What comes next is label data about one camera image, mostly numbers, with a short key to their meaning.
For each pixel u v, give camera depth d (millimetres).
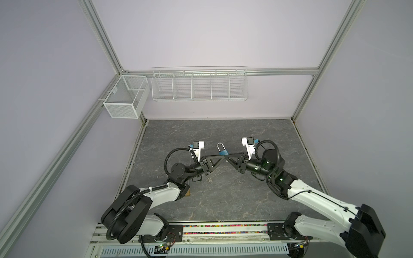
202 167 635
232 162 666
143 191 481
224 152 677
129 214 426
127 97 1000
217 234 752
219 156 667
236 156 640
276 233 738
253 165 622
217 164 667
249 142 627
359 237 385
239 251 643
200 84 981
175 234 736
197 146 664
